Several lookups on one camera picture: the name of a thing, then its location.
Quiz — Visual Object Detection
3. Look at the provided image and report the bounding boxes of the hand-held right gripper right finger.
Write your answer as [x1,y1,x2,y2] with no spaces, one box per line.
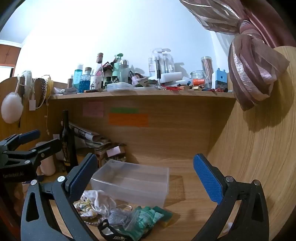
[192,153,270,241]

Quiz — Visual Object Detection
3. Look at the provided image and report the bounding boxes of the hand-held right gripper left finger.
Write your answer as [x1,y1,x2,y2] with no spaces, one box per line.
[21,153,99,241]

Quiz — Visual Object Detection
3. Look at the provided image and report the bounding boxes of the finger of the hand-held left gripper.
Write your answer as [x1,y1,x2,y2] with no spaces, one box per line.
[0,130,41,151]
[5,138,63,165]

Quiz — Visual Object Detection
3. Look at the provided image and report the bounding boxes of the white printed cloth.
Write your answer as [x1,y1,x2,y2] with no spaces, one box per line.
[74,190,116,218]

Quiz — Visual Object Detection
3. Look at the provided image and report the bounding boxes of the beaded bracelet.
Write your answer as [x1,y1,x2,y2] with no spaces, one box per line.
[83,217,102,226]

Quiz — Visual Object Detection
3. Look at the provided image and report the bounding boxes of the clear plastic storage box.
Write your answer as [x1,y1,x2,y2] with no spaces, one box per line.
[91,159,170,208]

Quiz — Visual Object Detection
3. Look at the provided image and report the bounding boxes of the grey knit cloth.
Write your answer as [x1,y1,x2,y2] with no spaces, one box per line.
[108,207,137,227]

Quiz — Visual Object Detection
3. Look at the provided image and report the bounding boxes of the green and yellow sponge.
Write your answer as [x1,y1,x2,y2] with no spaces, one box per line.
[154,206,173,227]

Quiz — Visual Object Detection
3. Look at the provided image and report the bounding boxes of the black studded strap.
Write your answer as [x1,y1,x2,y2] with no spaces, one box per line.
[97,219,139,241]

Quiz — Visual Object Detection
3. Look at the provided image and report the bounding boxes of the green cloth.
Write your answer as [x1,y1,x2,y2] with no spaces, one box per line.
[125,206,165,240]

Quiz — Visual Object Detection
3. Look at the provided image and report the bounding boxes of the dark wine bottle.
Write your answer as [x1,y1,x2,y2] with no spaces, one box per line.
[60,110,78,173]

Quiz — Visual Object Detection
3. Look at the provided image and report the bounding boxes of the pale pink cup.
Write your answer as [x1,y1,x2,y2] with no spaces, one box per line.
[35,141,57,176]

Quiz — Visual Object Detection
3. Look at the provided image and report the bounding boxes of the white fluffy pompom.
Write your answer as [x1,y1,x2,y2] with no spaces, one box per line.
[1,92,24,124]

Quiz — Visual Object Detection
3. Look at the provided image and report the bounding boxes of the stack of newspapers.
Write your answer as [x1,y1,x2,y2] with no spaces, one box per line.
[69,122,112,149]

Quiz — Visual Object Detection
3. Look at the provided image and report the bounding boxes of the small pink cardboard box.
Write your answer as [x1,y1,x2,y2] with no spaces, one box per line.
[105,145,127,160]

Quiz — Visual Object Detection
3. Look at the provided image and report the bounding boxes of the dotted brown headband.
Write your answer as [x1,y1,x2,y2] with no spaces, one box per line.
[35,78,48,108]

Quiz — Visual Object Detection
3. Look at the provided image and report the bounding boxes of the yellow headband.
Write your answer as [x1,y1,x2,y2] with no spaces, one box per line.
[46,79,55,98]

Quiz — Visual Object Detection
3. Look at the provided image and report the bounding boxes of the white fluffy headband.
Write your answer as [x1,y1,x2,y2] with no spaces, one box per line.
[20,71,35,96]

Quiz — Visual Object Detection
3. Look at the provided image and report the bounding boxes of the pink sticky note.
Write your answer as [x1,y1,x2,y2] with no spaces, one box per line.
[83,101,104,117]

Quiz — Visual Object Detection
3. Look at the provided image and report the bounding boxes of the faceted blue liquid bottle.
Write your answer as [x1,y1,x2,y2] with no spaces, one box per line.
[79,67,92,93]

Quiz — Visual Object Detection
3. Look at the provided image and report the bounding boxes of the orange sticky note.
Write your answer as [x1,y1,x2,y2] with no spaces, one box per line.
[109,113,149,127]

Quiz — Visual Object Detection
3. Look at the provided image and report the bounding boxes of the tall light blue bottle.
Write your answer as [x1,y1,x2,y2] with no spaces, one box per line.
[73,64,83,88]

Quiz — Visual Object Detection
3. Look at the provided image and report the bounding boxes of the white printed mug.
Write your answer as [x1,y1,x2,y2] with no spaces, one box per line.
[90,75,103,90]

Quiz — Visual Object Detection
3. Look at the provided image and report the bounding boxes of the green sticky note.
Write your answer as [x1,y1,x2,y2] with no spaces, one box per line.
[110,108,139,114]

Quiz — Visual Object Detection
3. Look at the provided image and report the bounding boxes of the flat clear plastic case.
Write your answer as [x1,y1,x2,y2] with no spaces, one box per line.
[107,82,134,91]

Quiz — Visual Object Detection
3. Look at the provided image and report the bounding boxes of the clear glass bottle brown cap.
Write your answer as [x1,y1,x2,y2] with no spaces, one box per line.
[94,53,104,78]

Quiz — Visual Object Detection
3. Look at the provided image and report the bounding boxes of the white bottle orange cap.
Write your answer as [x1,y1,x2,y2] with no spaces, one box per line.
[178,77,206,86]

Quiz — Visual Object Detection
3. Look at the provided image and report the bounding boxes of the blue pencil sharpener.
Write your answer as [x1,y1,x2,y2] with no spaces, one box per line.
[211,68,228,90]

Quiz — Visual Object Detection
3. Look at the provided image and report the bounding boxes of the wooden desk shelf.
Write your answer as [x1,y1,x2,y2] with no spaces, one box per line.
[50,89,236,100]

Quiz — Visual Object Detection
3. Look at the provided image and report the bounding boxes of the green pump bottle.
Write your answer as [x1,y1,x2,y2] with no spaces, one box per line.
[112,53,124,82]

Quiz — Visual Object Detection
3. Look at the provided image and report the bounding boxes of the short glass jar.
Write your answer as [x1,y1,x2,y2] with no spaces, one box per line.
[190,70,207,81]

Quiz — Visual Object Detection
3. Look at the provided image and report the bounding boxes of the frosted bottle silver cap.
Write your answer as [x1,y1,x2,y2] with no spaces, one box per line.
[119,60,129,84]

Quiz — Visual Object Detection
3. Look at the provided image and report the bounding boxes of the white foam block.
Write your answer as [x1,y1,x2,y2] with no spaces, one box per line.
[157,72,183,82]

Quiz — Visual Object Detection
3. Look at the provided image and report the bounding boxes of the tall clear pencil tube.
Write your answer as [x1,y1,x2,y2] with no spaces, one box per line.
[201,56,214,88]

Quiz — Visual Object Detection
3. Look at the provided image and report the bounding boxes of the pink striped curtain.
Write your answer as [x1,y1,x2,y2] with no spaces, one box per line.
[179,0,296,112]

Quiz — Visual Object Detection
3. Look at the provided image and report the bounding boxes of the clear blister toothbrush pack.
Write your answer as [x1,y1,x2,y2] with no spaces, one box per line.
[149,48,175,79]

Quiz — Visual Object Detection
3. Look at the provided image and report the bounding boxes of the wooden wall cabinet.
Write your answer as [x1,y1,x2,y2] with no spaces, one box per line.
[0,40,22,68]

